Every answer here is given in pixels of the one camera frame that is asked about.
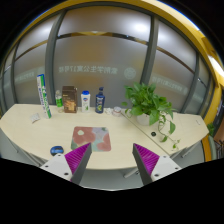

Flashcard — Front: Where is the brown carton box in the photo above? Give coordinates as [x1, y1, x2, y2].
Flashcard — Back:
[62, 86, 77, 113]

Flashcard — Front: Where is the pink green mouse pad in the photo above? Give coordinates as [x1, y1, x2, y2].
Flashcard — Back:
[71, 126, 111, 152]

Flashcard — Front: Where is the green potted plant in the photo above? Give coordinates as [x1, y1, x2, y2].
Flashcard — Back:
[122, 82, 180, 150]

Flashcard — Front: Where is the white bottle blue cap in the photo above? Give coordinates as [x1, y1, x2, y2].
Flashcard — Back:
[81, 90, 90, 112]

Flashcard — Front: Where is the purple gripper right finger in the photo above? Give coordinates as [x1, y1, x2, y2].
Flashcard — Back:
[132, 143, 181, 185]

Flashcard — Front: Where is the crumpled clear wrapper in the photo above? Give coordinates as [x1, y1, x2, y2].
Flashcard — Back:
[105, 108, 112, 115]

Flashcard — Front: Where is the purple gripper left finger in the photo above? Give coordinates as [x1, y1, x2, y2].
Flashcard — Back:
[41, 143, 92, 185]

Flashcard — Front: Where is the small pink white jar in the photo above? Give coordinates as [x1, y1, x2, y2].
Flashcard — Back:
[112, 106, 121, 117]

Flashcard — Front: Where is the small green bottle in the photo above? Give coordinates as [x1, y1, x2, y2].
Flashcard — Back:
[55, 90, 64, 113]

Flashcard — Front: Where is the small white packet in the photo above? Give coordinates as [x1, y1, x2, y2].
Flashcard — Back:
[30, 113, 40, 123]

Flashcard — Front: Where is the dark blue computer mouse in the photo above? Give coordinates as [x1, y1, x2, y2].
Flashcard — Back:
[50, 146, 64, 156]

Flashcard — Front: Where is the dark blue pump bottle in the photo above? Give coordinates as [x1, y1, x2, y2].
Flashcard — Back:
[95, 87, 105, 114]

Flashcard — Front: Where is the green white tall box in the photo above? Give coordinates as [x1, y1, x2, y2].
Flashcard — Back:
[37, 74, 52, 119]

